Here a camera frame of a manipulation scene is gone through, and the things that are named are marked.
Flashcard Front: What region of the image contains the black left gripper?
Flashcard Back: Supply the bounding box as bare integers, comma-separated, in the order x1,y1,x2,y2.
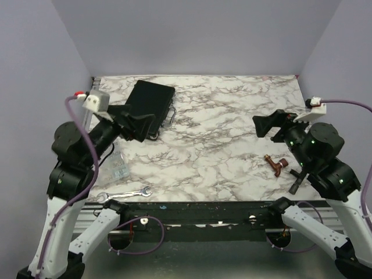
84,104,156,165

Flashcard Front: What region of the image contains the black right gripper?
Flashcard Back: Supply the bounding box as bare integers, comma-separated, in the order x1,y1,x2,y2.
252,107,314,169

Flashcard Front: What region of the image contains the black poker set case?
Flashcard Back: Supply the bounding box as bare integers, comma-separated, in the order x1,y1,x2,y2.
125,80,176,141

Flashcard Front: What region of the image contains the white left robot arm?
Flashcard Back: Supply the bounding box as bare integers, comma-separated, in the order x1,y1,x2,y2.
16,101,156,278

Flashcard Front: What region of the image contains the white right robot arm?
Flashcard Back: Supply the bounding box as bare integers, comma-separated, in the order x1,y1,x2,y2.
252,109,371,278

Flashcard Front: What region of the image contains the clear plastic screw box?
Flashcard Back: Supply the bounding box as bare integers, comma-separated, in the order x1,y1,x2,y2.
104,142,130,182

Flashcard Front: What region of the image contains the silver combination wrench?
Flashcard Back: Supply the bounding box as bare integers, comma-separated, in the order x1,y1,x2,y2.
96,187,152,203

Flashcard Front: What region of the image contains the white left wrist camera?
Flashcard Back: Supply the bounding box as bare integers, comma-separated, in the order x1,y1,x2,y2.
83,90,110,113

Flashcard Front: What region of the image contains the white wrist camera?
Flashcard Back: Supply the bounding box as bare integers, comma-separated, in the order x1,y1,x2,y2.
294,96,327,122
83,90,110,113

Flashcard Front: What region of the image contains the red handled tool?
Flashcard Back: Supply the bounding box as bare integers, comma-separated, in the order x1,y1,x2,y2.
264,155,288,177

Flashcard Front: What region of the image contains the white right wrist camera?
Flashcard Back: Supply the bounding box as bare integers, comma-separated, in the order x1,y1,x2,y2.
294,96,327,122

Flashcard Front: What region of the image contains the black T-handle tool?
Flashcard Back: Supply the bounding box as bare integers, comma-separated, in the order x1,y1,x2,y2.
288,169,307,195

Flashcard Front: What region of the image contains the aluminium extrusion rail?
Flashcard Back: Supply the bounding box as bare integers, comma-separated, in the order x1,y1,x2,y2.
73,207,102,234

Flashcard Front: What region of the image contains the black mounting base plate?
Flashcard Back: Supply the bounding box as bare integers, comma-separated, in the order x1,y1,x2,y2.
95,200,303,244

